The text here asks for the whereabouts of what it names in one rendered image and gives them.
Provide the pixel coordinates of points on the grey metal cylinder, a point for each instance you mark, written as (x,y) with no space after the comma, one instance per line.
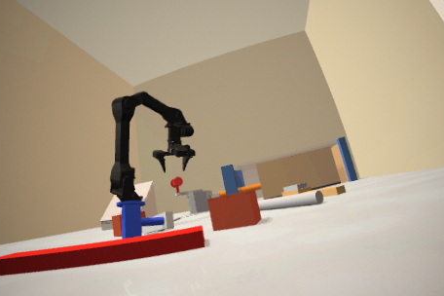
(309,198)

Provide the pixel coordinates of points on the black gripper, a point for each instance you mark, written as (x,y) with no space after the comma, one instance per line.
(159,155)

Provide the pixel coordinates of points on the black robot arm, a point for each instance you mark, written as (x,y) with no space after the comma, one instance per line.
(122,174)

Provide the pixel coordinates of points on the red flat bar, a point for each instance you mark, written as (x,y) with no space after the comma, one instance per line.
(102,252)

